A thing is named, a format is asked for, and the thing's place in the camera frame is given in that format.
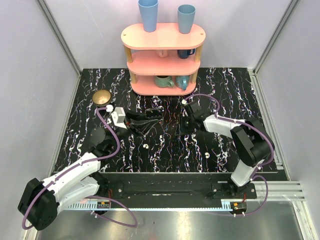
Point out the left light blue tumbler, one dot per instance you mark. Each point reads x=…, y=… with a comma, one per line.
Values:
x=149, y=12

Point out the right light blue tumbler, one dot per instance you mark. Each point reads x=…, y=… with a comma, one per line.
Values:
x=185, y=18

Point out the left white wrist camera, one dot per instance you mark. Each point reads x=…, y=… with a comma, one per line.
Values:
x=118, y=117

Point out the green ceramic mug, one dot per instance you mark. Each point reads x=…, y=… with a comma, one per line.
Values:
x=163, y=81

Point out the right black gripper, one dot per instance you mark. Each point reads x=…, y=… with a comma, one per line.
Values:
x=183, y=129

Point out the black mounting base plate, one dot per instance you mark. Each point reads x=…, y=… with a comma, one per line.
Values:
x=168, y=186

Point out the light blue ceramic mug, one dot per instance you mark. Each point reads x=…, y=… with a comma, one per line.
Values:
x=182, y=82

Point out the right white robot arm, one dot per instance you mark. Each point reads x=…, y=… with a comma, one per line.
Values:
x=250, y=139

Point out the light blue tumbler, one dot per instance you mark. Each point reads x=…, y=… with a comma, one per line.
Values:
x=185, y=18
x=149, y=12

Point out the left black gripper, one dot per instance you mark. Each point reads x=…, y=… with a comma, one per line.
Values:
x=130, y=120

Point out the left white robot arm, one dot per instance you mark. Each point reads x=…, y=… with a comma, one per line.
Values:
x=43, y=200

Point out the dark blue mug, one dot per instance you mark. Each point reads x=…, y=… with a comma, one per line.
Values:
x=185, y=53

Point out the pink three-tier wooden shelf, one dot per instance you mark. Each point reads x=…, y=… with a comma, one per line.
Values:
x=144, y=64

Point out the pink mug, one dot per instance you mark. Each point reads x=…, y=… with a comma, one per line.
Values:
x=163, y=53

